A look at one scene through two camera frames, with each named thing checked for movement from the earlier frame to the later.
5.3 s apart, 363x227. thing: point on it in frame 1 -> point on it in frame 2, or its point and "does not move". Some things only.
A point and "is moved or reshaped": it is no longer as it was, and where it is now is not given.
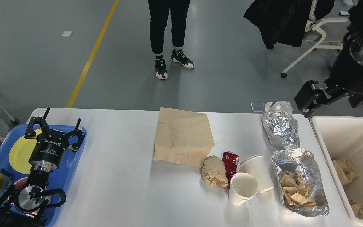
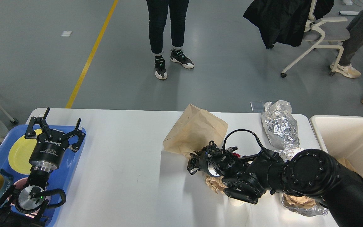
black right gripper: (359, 69) -> (204, 160)
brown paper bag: (182, 136) is moved or reshaped
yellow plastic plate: (21, 153) does not move
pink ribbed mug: (20, 184) does not move
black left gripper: (47, 154) does not move
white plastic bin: (360, 140) does not move
